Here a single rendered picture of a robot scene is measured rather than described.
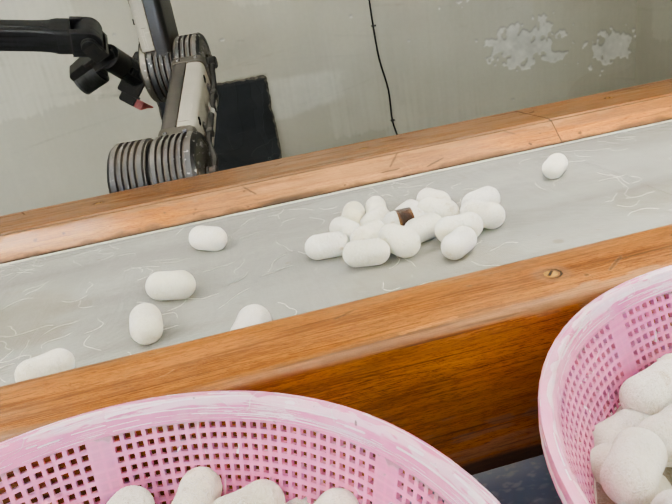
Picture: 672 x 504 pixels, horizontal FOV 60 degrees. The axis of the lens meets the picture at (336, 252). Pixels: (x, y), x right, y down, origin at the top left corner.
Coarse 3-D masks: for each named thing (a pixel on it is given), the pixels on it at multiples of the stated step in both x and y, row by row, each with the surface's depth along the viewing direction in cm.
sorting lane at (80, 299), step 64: (640, 128) 66; (384, 192) 59; (448, 192) 56; (512, 192) 52; (576, 192) 50; (640, 192) 47; (64, 256) 56; (128, 256) 53; (192, 256) 50; (256, 256) 48; (512, 256) 40; (0, 320) 44; (64, 320) 42; (128, 320) 40; (192, 320) 39; (0, 384) 35
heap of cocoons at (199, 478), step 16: (192, 480) 24; (208, 480) 24; (256, 480) 24; (112, 496) 24; (128, 496) 23; (144, 496) 24; (176, 496) 24; (192, 496) 23; (208, 496) 24; (224, 496) 23; (240, 496) 23; (256, 496) 23; (272, 496) 23; (320, 496) 22; (336, 496) 22; (352, 496) 22
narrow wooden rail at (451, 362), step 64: (576, 256) 33; (640, 256) 31; (320, 320) 31; (384, 320) 29; (448, 320) 28; (512, 320) 28; (64, 384) 29; (128, 384) 28; (192, 384) 27; (256, 384) 27; (320, 384) 27; (384, 384) 28; (448, 384) 29; (512, 384) 30; (448, 448) 30; (512, 448) 31
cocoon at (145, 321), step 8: (144, 304) 37; (152, 304) 38; (136, 312) 37; (144, 312) 36; (152, 312) 37; (160, 312) 38; (136, 320) 36; (144, 320) 36; (152, 320) 36; (160, 320) 36; (136, 328) 35; (144, 328) 35; (152, 328) 36; (160, 328) 36; (136, 336) 36; (144, 336) 36; (152, 336) 36; (160, 336) 36; (144, 344) 36
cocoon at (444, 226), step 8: (448, 216) 43; (456, 216) 43; (464, 216) 43; (472, 216) 43; (440, 224) 43; (448, 224) 43; (456, 224) 43; (464, 224) 43; (472, 224) 43; (480, 224) 43; (440, 232) 43; (448, 232) 43; (480, 232) 43; (440, 240) 43
